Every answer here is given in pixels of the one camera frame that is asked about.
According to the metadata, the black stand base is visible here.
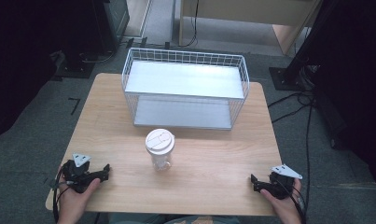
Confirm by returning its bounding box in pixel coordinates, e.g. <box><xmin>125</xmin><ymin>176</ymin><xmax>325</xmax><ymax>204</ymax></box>
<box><xmin>268</xmin><ymin>65</ymin><xmax>308</xmax><ymax>91</ymax></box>

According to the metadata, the person's clothing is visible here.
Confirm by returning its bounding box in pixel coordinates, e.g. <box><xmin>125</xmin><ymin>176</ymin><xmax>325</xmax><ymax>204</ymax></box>
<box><xmin>106</xmin><ymin>212</ymin><xmax>242</xmax><ymax>224</ymax></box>

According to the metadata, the light wooden desk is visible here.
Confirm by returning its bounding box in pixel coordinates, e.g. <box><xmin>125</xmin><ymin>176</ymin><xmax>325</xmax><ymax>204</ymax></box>
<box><xmin>178</xmin><ymin>0</ymin><xmax>322</xmax><ymax>56</ymax></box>

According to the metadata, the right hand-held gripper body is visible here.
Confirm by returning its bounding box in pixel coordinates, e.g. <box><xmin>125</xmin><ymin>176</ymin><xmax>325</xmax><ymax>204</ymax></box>
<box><xmin>268</xmin><ymin>163</ymin><xmax>303</xmax><ymax>201</ymax></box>

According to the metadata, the person's left hand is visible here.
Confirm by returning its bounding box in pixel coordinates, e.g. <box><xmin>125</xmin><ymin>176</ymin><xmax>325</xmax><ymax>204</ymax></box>
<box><xmin>56</xmin><ymin>174</ymin><xmax>102</xmax><ymax>224</ymax></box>

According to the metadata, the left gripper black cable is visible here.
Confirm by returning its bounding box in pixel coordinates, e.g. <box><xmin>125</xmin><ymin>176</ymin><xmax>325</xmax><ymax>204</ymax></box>
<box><xmin>50</xmin><ymin>166</ymin><xmax>72</xmax><ymax>224</ymax></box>

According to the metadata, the black stand foot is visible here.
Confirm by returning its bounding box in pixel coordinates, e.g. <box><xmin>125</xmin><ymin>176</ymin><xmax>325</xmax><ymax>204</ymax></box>
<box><xmin>53</xmin><ymin>50</ymin><xmax>97</xmax><ymax>79</ymax></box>

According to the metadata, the black floor cable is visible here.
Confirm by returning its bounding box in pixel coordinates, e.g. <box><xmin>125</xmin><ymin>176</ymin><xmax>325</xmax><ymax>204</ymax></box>
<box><xmin>267</xmin><ymin>89</ymin><xmax>316</xmax><ymax>216</ymax></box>

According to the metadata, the black cabinet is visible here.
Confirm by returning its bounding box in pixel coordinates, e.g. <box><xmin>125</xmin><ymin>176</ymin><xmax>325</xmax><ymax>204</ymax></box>
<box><xmin>91</xmin><ymin>0</ymin><xmax>131</xmax><ymax>54</ymax></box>

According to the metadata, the clear cup with white lid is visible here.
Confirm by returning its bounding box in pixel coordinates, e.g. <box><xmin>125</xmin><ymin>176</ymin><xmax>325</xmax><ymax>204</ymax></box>
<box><xmin>145</xmin><ymin>128</ymin><xmax>176</xmax><ymax>173</ymax></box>

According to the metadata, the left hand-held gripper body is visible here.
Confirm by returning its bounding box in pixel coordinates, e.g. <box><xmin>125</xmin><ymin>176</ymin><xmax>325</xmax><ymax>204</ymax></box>
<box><xmin>62</xmin><ymin>152</ymin><xmax>98</xmax><ymax>194</ymax></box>

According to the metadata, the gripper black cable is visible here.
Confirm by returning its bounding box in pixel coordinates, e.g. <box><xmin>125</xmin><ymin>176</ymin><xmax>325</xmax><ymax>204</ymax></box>
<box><xmin>50</xmin><ymin>166</ymin><xmax>72</xmax><ymax>224</ymax></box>
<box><xmin>277</xmin><ymin>176</ymin><xmax>308</xmax><ymax>224</ymax></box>

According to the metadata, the white wire shelf rack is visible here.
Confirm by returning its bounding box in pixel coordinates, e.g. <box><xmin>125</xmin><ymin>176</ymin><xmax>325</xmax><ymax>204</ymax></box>
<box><xmin>121</xmin><ymin>47</ymin><xmax>251</xmax><ymax>132</ymax></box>

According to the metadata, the black hanging cable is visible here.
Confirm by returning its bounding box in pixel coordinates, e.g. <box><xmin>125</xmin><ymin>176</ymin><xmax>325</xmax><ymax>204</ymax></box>
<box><xmin>177</xmin><ymin>0</ymin><xmax>200</xmax><ymax>49</ymax></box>

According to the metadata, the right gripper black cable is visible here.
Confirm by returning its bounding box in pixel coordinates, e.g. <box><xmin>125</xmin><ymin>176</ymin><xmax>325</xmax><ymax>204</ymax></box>
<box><xmin>277</xmin><ymin>176</ymin><xmax>308</xmax><ymax>224</ymax></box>

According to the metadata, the person's right hand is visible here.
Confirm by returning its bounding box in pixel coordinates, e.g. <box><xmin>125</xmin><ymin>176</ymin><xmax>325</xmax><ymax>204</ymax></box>
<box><xmin>259</xmin><ymin>178</ymin><xmax>303</xmax><ymax>224</ymax></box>

